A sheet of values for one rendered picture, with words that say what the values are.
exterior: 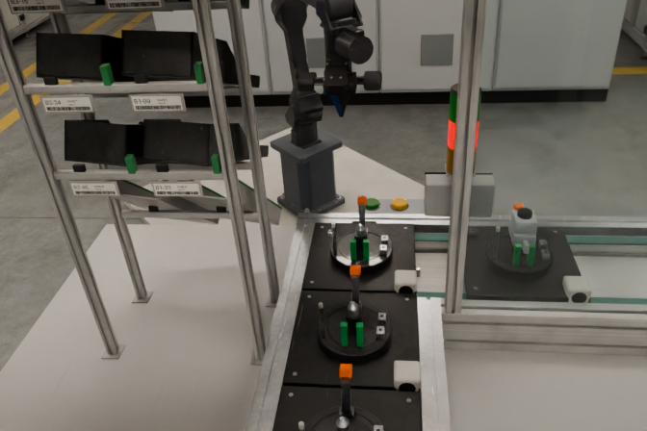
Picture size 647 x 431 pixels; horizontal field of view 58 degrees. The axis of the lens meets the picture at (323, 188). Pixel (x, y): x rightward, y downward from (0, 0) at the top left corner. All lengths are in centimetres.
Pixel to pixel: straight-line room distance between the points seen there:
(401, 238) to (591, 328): 44
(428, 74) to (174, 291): 314
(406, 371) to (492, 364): 26
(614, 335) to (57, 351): 116
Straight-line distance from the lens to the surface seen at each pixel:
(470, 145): 99
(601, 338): 131
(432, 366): 112
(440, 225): 144
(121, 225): 136
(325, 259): 132
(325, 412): 101
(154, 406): 125
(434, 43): 422
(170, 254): 160
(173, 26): 446
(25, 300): 311
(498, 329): 125
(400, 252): 133
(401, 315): 119
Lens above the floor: 180
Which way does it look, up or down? 32 degrees down
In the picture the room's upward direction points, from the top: 4 degrees counter-clockwise
